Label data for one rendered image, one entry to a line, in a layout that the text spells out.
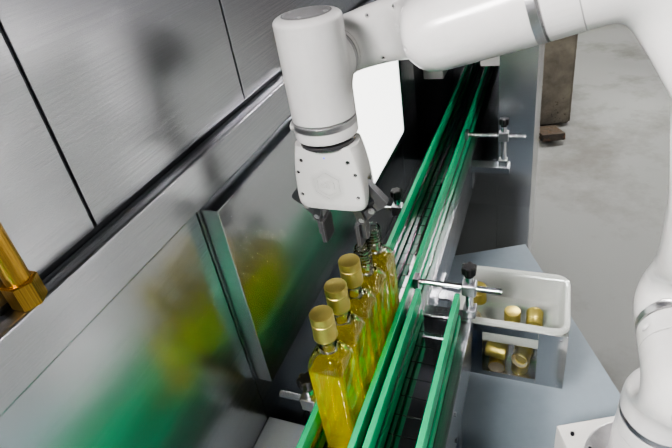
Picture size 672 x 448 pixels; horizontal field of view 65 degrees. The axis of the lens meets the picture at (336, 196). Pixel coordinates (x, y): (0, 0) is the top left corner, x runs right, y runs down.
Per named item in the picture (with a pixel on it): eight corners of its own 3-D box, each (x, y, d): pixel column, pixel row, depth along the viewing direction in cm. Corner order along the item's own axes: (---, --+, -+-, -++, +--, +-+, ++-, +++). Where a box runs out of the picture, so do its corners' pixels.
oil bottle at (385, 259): (376, 320, 109) (364, 237, 97) (403, 324, 107) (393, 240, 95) (368, 341, 104) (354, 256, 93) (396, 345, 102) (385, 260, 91)
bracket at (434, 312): (428, 325, 114) (427, 301, 110) (473, 333, 111) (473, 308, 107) (425, 338, 111) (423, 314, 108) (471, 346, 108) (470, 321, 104)
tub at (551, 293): (467, 291, 130) (467, 263, 125) (567, 304, 121) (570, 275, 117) (455, 345, 116) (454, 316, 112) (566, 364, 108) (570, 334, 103)
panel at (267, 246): (396, 132, 157) (385, 16, 139) (406, 133, 156) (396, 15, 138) (256, 378, 88) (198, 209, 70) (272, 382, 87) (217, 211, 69)
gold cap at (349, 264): (345, 272, 86) (341, 251, 84) (366, 275, 85) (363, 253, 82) (338, 287, 83) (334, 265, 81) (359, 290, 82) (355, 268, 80)
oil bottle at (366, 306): (359, 364, 100) (343, 278, 89) (388, 370, 98) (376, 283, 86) (349, 389, 96) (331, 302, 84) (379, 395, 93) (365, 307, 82)
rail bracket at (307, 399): (294, 412, 94) (279, 361, 87) (330, 421, 91) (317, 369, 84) (284, 432, 91) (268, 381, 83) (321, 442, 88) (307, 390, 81)
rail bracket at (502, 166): (467, 180, 166) (466, 113, 154) (524, 183, 160) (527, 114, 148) (464, 188, 162) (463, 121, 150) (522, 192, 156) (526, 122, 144)
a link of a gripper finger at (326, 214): (300, 205, 77) (308, 241, 81) (320, 206, 76) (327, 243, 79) (308, 193, 80) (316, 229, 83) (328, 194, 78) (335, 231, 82)
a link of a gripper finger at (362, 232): (351, 209, 74) (357, 247, 78) (373, 211, 73) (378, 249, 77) (358, 197, 77) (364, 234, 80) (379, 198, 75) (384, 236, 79)
